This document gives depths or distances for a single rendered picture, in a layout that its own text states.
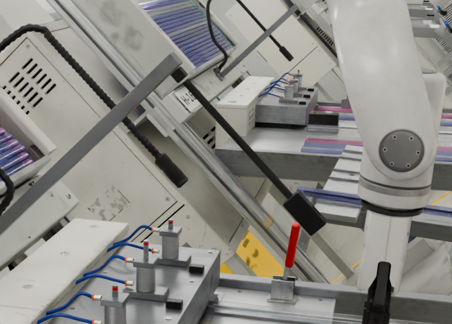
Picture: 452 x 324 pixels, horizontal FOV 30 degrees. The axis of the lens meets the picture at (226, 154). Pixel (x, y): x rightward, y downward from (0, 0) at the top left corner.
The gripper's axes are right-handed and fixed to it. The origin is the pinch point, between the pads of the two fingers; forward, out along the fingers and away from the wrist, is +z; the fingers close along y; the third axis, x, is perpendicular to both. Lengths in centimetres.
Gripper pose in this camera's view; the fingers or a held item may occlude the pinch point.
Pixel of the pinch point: (375, 320)
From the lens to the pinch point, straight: 108.2
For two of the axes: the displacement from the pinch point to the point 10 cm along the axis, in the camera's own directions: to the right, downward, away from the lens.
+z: -0.8, 9.6, 2.5
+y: -1.9, 2.3, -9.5
